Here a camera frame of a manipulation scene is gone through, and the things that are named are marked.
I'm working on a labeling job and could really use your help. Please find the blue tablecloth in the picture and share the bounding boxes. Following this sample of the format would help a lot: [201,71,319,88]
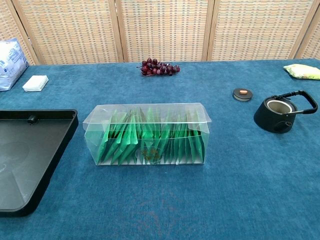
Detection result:
[0,58,320,240]

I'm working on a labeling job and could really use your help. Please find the black teapot with handle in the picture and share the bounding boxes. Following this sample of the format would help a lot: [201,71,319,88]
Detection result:
[253,90,319,134]

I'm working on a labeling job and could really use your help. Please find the small white tissue pack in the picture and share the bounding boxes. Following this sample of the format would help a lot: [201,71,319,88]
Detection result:
[22,74,49,93]

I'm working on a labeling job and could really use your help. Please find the woven wooden screen panel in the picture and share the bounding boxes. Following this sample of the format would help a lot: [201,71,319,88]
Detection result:
[296,14,320,60]
[207,0,320,62]
[0,0,38,66]
[115,0,215,63]
[12,0,125,65]

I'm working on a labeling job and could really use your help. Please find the black plastic tray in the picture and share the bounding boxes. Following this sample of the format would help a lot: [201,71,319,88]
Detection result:
[0,109,79,218]

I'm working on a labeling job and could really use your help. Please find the yellow green snack packet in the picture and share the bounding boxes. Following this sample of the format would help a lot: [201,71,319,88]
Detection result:
[283,63,320,81]

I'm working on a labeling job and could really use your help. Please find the black teapot lid orange knob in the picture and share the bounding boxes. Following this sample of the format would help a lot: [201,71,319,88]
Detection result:
[232,87,253,102]

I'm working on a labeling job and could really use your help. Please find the dark red grape bunch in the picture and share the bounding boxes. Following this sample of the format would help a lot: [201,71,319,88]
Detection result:
[136,57,181,77]

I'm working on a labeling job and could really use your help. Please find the blue white plastic bag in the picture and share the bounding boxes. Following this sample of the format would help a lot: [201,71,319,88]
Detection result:
[0,37,30,92]

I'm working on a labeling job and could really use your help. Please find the transparent plastic tea box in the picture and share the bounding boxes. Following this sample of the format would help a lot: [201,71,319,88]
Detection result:
[83,102,213,167]

